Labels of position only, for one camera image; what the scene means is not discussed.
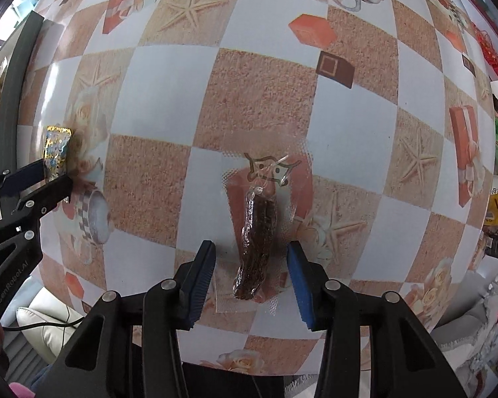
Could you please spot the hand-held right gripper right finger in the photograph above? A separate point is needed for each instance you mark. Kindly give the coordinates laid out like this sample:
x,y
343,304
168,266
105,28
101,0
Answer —
x,y
301,286

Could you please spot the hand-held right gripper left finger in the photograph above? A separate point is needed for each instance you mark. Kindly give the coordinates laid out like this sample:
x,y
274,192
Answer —
x,y
199,284

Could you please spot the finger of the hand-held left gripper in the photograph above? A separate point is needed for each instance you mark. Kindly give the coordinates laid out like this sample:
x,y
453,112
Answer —
x,y
45,197
23,178

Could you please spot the gold and blue snack packet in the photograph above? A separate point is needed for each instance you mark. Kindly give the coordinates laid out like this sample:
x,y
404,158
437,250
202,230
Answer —
x,y
58,149

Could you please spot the dark meat snack clear wrapper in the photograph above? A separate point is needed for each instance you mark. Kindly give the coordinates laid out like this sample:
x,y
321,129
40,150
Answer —
x,y
255,253

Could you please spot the dark-rimmed cardboard box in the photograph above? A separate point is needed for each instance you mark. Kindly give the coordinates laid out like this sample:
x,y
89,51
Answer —
x,y
16,83

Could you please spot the white sofa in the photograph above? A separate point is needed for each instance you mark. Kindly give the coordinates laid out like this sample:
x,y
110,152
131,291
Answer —
x,y
45,319

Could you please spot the white fuzzy cloth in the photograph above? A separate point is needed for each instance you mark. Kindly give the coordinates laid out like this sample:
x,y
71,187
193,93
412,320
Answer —
x,y
481,340

